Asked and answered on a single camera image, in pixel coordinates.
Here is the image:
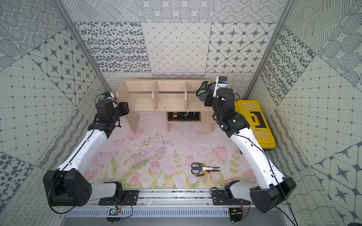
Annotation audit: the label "yellow and black toolbox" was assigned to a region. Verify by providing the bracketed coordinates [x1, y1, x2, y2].
[235, 100, 276, 149]

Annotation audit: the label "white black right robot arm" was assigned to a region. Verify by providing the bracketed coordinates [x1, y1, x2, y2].
[206, 88, 297, 213]

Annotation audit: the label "right black circuit board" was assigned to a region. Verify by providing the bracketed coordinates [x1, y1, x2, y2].
[229, 208, 243, 223]

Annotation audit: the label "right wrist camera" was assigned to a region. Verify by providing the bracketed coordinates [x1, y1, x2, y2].
[213, 76, 228, 98]

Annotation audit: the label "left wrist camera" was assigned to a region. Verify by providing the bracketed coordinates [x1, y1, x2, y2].
[102, 92, 117, 101]

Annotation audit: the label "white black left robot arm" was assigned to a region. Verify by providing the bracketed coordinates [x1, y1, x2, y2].
[43, 98, 130, 208]

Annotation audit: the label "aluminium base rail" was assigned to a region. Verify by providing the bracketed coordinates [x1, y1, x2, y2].
[56, 188, 292, 218]

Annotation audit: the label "left green circuit board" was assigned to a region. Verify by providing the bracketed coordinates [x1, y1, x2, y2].
[108, 208, 120, 217]

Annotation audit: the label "green grey microfibre cloth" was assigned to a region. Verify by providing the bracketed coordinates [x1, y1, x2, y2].
[196, 81, 216, 102]

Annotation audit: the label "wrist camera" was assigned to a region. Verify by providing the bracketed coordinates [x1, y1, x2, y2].
[102, 92, 117, 101]
[213, 76, 228, 98]

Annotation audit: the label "floral pink table mat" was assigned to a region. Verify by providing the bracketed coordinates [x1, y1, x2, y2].
[85, 112, 257, 189]

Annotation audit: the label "blue yellow handled scissors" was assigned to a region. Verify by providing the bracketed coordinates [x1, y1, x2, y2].
[191, 163, 221, 177]

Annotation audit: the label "black gold patterned book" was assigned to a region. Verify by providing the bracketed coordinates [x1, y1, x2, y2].
[167, 112, 201, 122]

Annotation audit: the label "light wooden bookshelf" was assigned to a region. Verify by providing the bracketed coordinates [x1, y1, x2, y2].
[117, 80, 216, 133]

